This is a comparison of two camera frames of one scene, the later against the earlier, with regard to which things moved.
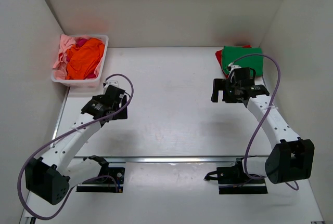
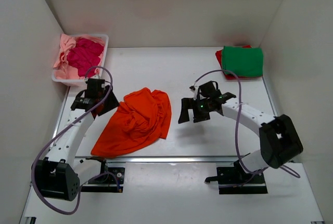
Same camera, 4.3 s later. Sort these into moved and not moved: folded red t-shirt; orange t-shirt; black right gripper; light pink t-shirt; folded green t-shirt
Moved: black right gripper; orange t-shirt
Not moved: folded green t-shirt; folded red t-shirt; light pink t-shirt
